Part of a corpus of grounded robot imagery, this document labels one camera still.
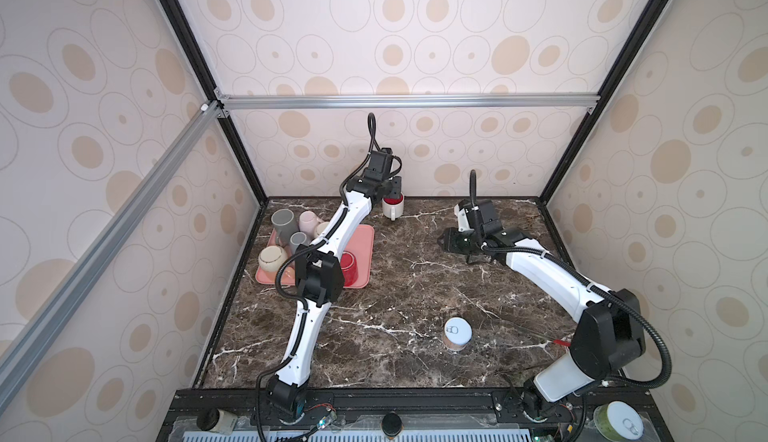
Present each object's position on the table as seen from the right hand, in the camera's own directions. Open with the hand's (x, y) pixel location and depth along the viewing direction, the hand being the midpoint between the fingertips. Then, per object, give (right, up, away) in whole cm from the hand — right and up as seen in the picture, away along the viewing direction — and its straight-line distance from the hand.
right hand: (443, 240), depth 87 cm
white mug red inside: (-14, +11, +23) cm, 29 cm away
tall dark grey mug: (-50, +5, +11) cm, 51 cm away
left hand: (-12, +20, +8) cm, 24 cm away
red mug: (-28, -8, +4) cm, 29 cm away
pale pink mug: (-43, +5, +13) cm, 46 cm away
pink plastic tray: (-26, -2, +22) cm, 34 cm away
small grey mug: (-46, 0, +9) cm, 47 cm away
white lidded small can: (+3, -25, -6) cm, 26 cm away
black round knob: (-15, -38, -23) cm, 47 cm away
